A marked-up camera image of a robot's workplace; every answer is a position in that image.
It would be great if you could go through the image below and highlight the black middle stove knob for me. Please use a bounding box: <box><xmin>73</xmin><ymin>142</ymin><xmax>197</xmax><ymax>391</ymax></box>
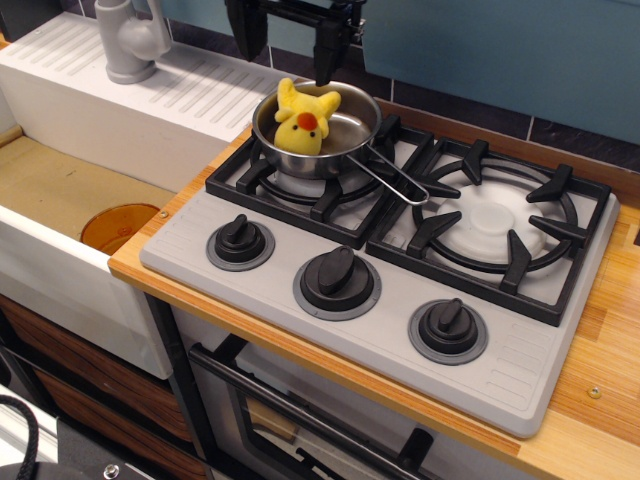
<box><xmin>293</xmin><ymin>246</ymin><xmax>382</xmax><ymax>322</ymax></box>

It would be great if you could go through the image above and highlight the black braided cable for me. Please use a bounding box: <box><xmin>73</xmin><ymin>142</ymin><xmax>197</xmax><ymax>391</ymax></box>
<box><xmin>0</xmin><ymin>394</ymin><xmax>40</xmax><ymax>480</ymax></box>

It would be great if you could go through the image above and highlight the grey toy faucet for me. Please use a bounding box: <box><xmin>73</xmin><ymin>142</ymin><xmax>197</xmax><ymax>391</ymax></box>
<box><xmin>95</xmin><ymin>0</ymin><xmax>172</xmax><ymax>85</ymax></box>

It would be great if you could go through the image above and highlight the black burner grate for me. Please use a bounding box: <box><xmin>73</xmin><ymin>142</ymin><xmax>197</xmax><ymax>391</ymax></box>
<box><xmin>366</xmin><ymin>138</ymin><xmax>619</xmax><ymax>327</ymax></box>
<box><xmin>205</xmin><ymin>115</ymin><xmax>434</xmax><ymax>249</ymax></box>

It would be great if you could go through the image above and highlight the black right burner grate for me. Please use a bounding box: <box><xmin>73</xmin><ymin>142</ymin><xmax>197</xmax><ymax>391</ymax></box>
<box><xmin>366</xmin><ymin>138</ymin><xmax>619</xmax><ymax>327</ymax></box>

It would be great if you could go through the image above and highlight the grey toy stove top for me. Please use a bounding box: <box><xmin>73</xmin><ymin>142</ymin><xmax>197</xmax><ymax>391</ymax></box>
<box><xmin>140</xmin><ymin>89</ymin><xmax>620</xmax><ymax>437</ymax></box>

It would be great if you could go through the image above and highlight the stainless steel pan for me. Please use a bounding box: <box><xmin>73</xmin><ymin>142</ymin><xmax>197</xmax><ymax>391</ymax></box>
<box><xmin>252</xmin><ymin>81</ymin><xmax>429</xmax><ymax>206</ymax></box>

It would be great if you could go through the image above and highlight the black stove knob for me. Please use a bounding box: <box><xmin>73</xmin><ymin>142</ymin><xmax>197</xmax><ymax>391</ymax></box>
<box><xmin>408</xmin><ymin>298</ymin><xmax>489</xmax><ymax>366</ymax></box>
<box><xmin>293</xmin><ymin>246</ymin><xmax>382</xmax><ymax>322</ymax></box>
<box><xmin>205</xmin><ymin>214</ymin><xmax>276</xmax><ymax>272</ymax></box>

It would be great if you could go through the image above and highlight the toy oven door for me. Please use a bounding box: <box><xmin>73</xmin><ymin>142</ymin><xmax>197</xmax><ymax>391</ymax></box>
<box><xmin>187</xmin><ymin>333</ymin><xmax>506</xmax><ymax>480</ymax></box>

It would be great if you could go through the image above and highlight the black left stove knob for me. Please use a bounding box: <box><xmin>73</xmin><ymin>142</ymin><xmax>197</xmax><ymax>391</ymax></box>
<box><xmin>205</xmin><ymin>214</ymin><xmax>276</xmax><ymax>272</ymax></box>

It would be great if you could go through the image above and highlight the black right stove knob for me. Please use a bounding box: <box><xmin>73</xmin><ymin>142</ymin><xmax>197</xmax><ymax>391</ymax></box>
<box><xmin>408</xmin><ymin>298</ymin><xmax>489</xmax><ymax>366</ymax></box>

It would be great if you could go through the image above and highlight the yellow stuffed duck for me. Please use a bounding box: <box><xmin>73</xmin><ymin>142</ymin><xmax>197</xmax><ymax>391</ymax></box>
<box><xmin>273</xmin><ymin>78</ymin><xmax>342</xmax><ymax>156</ymax></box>

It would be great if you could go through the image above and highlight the orange plastic bowl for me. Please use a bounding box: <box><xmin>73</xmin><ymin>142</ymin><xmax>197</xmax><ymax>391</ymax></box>
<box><xmin>80</xmin><ymin>203</ymin><xmax>159</xmax><ymax>255</ymax></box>

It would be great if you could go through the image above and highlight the white toy sink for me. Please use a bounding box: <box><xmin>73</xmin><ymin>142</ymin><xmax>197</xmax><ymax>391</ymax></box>
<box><xmin>1</xmin><ymin>13</ymin><xmax>281</xmax><ymax>379</ymax></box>

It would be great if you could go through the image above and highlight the wooden drawer front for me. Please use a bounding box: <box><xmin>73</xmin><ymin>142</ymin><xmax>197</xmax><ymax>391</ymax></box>
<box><xmin>1</xmin><ymin>297</ymin><xmax>211</xmax><ymax>479</ymax></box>

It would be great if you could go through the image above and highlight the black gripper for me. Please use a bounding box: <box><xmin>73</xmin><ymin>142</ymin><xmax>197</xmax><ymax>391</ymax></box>
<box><xmin>225</xmin><ymin>0</ymin><xmax>366</xmax><ymax>84</ymax></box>

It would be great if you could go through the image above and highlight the black left burner grate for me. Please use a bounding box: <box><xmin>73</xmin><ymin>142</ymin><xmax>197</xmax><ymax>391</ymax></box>
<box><xmin>205</xmin><ymin>115</ymin><xmax>434</xmax><ymax>249</ymax></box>

